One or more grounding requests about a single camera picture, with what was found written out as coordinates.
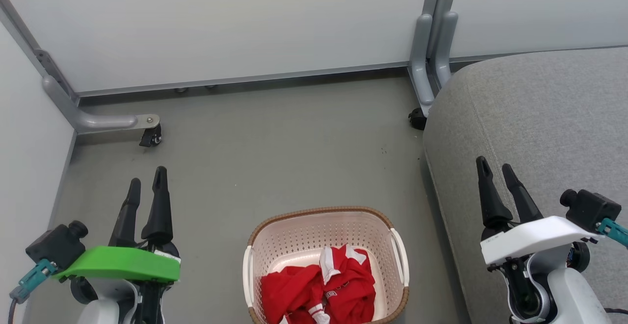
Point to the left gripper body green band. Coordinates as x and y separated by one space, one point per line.
122 264

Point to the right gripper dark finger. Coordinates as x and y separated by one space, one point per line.
527 208
492 211

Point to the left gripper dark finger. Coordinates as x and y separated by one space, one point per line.
158 216
126 221

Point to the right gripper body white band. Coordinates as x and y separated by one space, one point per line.
530 238

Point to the plain red garment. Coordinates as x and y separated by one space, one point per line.
284 294

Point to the red garment white trim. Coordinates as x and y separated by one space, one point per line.
351 284

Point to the grey fabric sofa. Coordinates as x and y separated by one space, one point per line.
530 118

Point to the black caster wheel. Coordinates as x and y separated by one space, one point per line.
417 119
151 137

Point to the long grey partition foot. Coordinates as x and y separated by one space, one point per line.
98 120

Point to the pink laundry basket brown rim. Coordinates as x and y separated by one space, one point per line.
304 233

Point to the upright grey partition foot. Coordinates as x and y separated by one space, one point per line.
421 68
444 49

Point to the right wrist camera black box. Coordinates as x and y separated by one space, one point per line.
591 211

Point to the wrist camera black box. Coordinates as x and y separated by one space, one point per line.
591 211
54 245

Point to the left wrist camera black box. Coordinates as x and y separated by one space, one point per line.
54 245

